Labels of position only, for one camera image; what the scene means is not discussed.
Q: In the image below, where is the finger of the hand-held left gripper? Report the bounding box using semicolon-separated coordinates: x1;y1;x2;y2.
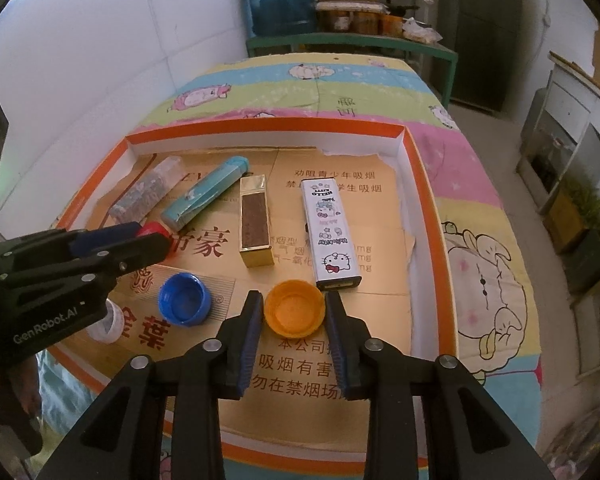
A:
0;233;172;292
0;222;147;262

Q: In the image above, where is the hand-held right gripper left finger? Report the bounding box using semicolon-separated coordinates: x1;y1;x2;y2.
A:
42;290;262;480

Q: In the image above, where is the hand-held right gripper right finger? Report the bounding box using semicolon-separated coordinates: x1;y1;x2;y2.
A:
325;290;556;480

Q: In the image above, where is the red bottle cap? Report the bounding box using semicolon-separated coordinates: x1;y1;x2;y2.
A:
136;221;174;261

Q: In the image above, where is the orange bottle cap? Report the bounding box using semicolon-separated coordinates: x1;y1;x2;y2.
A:
264;280;327;337

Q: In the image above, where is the blue bottle cap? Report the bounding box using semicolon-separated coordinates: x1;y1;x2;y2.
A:
158;272;212;326

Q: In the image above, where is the white bottle cap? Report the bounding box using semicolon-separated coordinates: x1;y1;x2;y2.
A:
85;301;124;345

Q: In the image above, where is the orange-rimmed cardboard tray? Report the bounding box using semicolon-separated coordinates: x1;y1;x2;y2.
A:
50;116;460;456

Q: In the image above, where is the teal rectangular box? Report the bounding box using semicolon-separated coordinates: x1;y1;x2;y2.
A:
160;156;251;231

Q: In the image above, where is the white cartoon tin box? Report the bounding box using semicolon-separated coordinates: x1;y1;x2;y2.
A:
300;177;365;291

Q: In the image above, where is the gold rectangular box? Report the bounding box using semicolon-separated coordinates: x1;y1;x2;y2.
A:
238;175;274;268

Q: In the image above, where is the clear plastic bag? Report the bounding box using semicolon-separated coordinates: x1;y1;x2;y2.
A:
540;400;600;480

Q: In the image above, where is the green metal shelf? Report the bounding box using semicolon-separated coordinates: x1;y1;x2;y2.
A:
245;32;459;108

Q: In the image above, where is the row of orange food jars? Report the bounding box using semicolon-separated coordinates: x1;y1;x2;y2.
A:
317;2;407;37

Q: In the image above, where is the white plastic bag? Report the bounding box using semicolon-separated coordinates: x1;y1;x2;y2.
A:
402;17;443;44

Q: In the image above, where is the white kitchen counter cabinet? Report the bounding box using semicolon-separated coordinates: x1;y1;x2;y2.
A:
517;50;600;376

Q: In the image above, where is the dark grey refrigerator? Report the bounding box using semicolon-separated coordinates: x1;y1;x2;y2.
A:
432;0;525;113

